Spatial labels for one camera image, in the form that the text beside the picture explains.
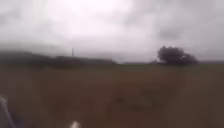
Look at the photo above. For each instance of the dark tree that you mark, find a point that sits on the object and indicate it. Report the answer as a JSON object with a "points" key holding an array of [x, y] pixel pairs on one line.
{"points": [[174, 55]]}

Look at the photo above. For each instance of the dark low hill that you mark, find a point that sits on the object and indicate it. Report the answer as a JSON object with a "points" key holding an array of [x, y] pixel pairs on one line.
{"points": [[40, 59]]}

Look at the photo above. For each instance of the thin pole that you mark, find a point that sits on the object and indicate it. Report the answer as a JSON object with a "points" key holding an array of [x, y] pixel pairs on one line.
{"points": [[72, 52]]}

